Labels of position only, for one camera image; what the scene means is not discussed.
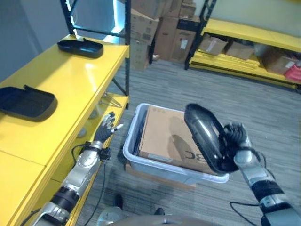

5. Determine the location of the silver robot torso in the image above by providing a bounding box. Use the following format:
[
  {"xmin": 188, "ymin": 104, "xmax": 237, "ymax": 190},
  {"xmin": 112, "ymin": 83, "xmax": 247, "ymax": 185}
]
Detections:
[{"xmin": 98, "ymin": 206, "xmax": 214, "ymax": 226}]

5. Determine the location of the cardboard box with black print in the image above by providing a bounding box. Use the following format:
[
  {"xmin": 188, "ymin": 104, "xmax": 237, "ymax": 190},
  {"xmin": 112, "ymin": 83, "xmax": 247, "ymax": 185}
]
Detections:
[{"xmin": 130, "ymin": 8, "xmax": 161, "ymax": 46}]

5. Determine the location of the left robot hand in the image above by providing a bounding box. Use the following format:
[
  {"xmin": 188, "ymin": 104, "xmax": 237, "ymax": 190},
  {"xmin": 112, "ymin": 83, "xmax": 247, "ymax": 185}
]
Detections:
[{"xmin": 95, "ymin": 112, "xmax": 124, "ymax": 143}]

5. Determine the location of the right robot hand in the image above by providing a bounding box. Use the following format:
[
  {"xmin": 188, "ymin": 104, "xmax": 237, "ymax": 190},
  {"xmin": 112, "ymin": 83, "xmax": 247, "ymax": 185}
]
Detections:
[{"xmin": 221, "ymin": 122, "xmax": 251, "ymax": 161}]

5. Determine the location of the dark left robot foot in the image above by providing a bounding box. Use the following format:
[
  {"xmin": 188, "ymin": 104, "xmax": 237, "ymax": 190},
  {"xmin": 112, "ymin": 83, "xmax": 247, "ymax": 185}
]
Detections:
[{"xmin": 113, "ymin": 194, "xmax": 124, "ymax": 210}]

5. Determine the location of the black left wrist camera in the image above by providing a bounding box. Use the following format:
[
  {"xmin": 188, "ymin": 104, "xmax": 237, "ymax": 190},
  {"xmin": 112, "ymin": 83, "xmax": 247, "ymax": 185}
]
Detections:
[{"xmin": 100, "ymin": 147, "xmax": 111, "ymax": 161}]

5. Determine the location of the red plastic bag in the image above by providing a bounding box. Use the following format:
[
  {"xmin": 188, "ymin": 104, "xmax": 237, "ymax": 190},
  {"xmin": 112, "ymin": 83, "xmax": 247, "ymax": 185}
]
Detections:
[{"xmin": 284, "ymin": 61, "xmax": 301, "ymax": 83}]

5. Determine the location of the small brown cardboard box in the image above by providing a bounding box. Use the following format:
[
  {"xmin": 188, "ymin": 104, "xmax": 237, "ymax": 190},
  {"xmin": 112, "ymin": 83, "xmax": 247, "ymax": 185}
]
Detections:
[{"xmin": 179, "ymin": 1, "xmax": 197, "ymax": 18}]

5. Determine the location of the plain brown cardboard box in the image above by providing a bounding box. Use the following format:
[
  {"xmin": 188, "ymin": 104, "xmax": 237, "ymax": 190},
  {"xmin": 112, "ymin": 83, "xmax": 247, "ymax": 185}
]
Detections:
[{"xmin": 130, "ymin": 39, "xmax": 151, "ymax": 72}]

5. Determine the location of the large brown cardboard box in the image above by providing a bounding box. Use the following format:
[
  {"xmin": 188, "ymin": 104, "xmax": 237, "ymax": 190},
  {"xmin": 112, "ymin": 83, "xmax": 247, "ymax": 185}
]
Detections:
[{"xmin": 130, "ymin": 0, "xmax": 183, "ymax": 20}]

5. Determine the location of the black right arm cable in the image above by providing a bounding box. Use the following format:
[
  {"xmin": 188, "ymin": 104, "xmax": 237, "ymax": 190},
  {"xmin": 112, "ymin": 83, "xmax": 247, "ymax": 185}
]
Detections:
[{"xmin": 230, "ymin": 201, "xmax": 268, "ymax": 226}]

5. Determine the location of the open cardboard box white label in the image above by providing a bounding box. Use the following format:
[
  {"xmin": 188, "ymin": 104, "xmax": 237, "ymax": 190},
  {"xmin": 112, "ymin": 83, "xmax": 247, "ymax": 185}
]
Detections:
[{"xmin": 198, "ymin": 33, "xmax": 228, "ymax": 56}]

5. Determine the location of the tall brown cardboard box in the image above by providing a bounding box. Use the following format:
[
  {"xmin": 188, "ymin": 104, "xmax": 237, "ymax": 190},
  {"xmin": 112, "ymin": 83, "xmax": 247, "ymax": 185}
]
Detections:
[{"xmin": 153, "ymin": 16, "xmax": 180, "ymax": 62}]

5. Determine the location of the brown cardboard sheet with print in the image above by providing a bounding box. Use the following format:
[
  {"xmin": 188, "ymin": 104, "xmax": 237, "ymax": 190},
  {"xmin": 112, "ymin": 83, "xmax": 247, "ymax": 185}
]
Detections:
[{"xmin": 138, "ymin": 105, "xmax": 218, "ymax": 176}]

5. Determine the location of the brown cardboard box with stickers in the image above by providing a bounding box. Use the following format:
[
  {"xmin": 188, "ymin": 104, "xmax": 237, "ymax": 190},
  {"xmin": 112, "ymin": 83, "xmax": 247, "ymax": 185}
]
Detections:
[{"xmin": 261, "ymin": 48, "xmax": 300, "ymax": 75}]

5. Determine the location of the translucent grey plastic box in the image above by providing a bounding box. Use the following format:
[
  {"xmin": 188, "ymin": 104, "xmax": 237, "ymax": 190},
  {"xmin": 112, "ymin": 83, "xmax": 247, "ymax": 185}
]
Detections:
[{"xmin": 122, "ymin": 103, "xmax": 230, "ymax": 185}]

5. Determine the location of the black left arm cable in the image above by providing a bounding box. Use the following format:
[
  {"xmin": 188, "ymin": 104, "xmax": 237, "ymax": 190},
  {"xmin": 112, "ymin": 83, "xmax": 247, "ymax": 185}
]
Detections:
[{"xmin": 71, "ymin": 143, "xmax": 107, "ymax": 226}]

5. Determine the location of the cardboard box with dark top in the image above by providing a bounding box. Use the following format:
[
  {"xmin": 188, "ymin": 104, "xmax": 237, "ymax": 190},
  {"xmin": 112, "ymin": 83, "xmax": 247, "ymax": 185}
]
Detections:
[{"xmin": 171, "ymin": 18, "xmax": 201, "ymax": 64}]

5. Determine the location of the black sole-shaped plastic part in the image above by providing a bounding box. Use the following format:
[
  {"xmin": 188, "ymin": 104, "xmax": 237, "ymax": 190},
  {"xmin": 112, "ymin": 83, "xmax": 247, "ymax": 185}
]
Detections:
[
  {"xmin": 132, "ymin": 110, "xmax": 148, "ymax": 154},
  {"xmin": 183, "ymin": 103, "xmax": 239, "ymax": 175},
  {"xmin": 57, "ymin": 37, "xmax": 104, "ymax": 59},
  {"xmin": 0, "ymin": 85, "xmax": 58, "ymax": 123}
]

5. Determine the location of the low brown cardboard box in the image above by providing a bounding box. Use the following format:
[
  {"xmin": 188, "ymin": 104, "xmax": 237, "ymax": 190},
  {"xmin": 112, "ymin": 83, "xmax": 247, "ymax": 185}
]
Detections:
[{"xmin": 225, "ymin": 40, "xmax": 255, "ymax": 61}]

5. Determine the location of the yellow shelf unit black frame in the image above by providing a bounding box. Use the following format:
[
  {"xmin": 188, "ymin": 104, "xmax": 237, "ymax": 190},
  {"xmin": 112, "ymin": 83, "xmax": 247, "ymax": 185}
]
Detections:
[
  {"xmin": 184, "ymin": 0, "xmax": 301, "ymax": 92},
  {"xmin": 0, "ymin": 0, "xmax": 132, "ymax": 226}
]

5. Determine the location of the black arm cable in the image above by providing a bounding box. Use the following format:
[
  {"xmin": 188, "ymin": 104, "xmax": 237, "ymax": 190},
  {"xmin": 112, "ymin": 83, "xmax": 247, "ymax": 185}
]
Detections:
[
  {"xmin": 230, "ymin": 201, "xmax": 268, "ymax": 226},
  {"xmin": 71, "ymin": 143, "xmax": 107, "ymax": 226}
]

